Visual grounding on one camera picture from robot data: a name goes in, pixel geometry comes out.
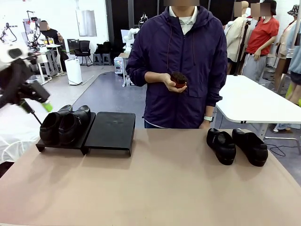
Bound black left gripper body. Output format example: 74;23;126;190
16;81;51;105

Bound black leather dress shoe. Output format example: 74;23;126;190
231;128;269;167
206;128;237;166
58;105;92;146
39;105;73;146

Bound red shoe brush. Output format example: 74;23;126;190
170;71;189;89

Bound person's right forearm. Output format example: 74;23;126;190
126;68;165;87

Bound person's left forearm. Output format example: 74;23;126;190
204;89;228;118

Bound black shoe stand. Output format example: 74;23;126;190
83;112;136;157
35;112;96;156

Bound person's right hand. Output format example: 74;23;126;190
163;73;188;93

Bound white plastic cover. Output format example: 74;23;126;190
0;103;43;164

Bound white air purifier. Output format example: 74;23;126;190
64;58;83;86

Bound person in black shirt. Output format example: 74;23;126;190
39;20;69;71

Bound black office chair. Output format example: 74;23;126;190
74;40;93;67

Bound small white robot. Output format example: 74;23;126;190
0;22;18;45

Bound black backpack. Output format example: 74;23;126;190
94;40;113;55

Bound computer case with lights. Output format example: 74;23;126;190
114;57;125;75

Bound person in purple jacket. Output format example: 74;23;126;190
125;0;228;129

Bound mannequin in beige coat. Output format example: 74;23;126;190
223;1;251;76

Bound white table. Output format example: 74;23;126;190
215;74;301;143

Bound black tripod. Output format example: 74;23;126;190
235;20;252;76

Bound mannequin in red shirt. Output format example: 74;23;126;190
243;0;280;83

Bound mannequin with bucket hat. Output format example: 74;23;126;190
275;4;298;95

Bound mannequin in blue jacket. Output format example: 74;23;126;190
285;23;301;104

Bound white robot with black cables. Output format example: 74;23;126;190
22;10;47;51

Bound black floor cable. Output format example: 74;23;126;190
268;138;301;157

